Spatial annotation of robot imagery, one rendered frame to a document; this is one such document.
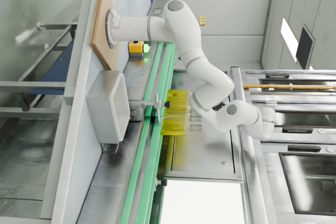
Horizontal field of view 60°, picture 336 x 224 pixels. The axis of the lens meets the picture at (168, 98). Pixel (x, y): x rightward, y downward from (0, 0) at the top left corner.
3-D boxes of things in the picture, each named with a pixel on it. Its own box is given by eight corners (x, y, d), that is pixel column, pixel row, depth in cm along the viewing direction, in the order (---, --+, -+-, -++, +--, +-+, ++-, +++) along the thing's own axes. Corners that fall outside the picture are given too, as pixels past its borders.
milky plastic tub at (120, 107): (99, 143, 111) (121, 144, 110) (86, 97, 97) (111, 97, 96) (111, 114, 124) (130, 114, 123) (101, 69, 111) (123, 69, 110)
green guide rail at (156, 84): (142, 104, 127) (161, 104, 126) (142, 102, 126) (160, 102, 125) (174, -15, 265) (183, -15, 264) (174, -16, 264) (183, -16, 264)
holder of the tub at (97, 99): (101, 152, 114) (120, 153, 113) (85, 97, 97) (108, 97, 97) (112, 123, 127) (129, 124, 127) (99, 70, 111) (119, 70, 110)
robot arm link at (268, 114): (273, 130, 120) (277, 108, 120) (247, 125, 123) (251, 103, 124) (271, 131, 134) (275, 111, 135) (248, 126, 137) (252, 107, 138)
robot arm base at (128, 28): (102, 26, 106) (144, 25, 104) (107, 0, 111) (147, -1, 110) (113, 51, 120) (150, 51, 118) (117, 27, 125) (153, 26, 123)
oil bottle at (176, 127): (144, 134, 134) (190, 136, 131) (143, 126, 130) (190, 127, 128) (146, 126, 138) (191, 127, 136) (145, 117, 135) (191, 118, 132)
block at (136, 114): (127, 122, 128) (142, 122, 127) (124, 105, 122) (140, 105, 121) (128, 116, 131) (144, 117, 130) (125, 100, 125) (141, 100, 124)
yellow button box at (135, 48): (129, 57, 155) (142, 57, 154) (127, 44, 151) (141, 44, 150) (131, 50, 161) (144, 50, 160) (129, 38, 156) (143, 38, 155)
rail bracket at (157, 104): (143, 125, 128) (171, 126, 127) (138, 94, 118) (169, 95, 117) (144, 120, 131) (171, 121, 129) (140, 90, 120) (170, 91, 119)
